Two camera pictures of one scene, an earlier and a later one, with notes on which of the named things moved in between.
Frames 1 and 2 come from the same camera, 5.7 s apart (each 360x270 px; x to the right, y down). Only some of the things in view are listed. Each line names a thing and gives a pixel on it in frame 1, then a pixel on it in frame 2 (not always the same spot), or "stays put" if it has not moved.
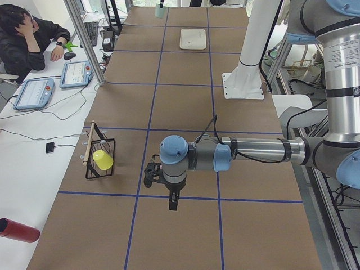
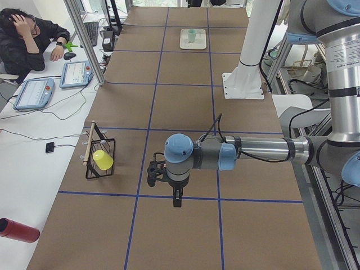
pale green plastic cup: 160,12 -> 192,35
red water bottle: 10,229 stays put
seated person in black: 23,39 stays put
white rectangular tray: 193,39 stays put
